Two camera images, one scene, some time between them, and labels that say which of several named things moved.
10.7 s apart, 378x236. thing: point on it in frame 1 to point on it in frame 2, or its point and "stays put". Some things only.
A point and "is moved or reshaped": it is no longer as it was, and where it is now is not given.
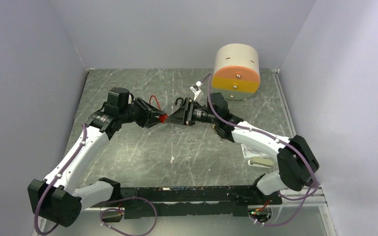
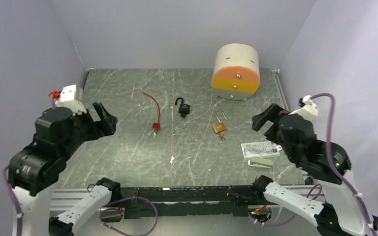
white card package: (249, 151) stays put
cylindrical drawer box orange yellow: (236, 71) stays put
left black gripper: (146, 119) to (107, 126)
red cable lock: (163, 118) is moved or reshaped
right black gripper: (183, 115) to (270, 114)
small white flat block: (261, 162) stays put
